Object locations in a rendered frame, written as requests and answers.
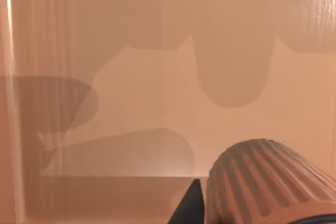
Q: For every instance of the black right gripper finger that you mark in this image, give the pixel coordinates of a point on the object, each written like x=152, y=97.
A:
x=193, y=208

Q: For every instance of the ribbed tan plant pot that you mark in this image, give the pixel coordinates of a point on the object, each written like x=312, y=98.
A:
x=262, y=179

